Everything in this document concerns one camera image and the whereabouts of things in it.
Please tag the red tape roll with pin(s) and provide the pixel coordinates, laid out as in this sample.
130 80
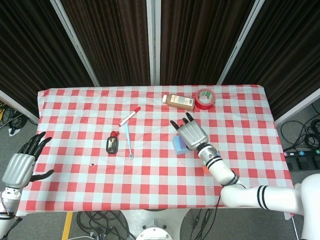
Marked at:
200 105

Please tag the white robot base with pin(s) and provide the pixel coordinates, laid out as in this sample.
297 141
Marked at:
155 222

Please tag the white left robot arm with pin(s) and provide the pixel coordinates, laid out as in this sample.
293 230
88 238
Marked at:
10 200

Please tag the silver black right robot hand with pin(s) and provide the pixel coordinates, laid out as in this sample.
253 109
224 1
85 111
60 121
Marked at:
193 135

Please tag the white partition frame post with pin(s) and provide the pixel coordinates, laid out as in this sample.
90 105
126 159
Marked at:
240 42
153 42
75 45
17 106
297 106

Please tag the dark brown partition panel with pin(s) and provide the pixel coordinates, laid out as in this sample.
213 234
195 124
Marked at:
200 37
287 50
37 50
112 37

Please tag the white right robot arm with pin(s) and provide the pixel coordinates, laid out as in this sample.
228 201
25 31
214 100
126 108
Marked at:
222 172

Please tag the red white checkered tablecloth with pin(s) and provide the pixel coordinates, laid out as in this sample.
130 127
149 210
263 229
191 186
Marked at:
150 175

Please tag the black bottle red cap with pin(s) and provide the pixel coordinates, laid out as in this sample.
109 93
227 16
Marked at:
112 146

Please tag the blue sponge block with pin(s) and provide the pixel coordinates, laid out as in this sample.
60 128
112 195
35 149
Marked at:
181 150

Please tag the purple cube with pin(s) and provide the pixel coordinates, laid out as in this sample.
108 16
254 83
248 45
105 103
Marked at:
183 144

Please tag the brown bottle white cap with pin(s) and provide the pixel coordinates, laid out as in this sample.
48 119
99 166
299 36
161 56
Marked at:
180 102

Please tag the light blue toothbrush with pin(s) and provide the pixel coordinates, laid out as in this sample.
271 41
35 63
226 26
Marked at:
128 140

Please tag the red white marker pen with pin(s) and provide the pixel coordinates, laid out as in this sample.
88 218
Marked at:
130 116

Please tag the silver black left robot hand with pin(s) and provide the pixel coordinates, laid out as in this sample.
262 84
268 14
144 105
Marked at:
18 167

